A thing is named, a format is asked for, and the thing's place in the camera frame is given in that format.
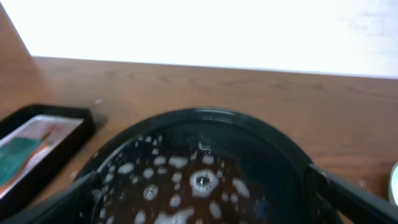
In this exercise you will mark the black round tray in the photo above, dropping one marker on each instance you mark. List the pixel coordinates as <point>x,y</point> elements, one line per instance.
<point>205,166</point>

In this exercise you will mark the black rectangular soapy tray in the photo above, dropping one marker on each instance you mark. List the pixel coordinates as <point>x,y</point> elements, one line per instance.
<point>62,130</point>

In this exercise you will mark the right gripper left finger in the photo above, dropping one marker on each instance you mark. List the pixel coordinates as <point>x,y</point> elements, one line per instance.
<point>79,203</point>

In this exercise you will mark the green yellow sponge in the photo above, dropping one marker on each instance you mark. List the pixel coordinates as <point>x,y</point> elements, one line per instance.
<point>13,155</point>

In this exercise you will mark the upper light green plate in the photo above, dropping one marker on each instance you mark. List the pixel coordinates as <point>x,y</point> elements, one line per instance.
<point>393,185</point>

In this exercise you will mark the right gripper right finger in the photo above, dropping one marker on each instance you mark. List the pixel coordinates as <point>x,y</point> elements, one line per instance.
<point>328,194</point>

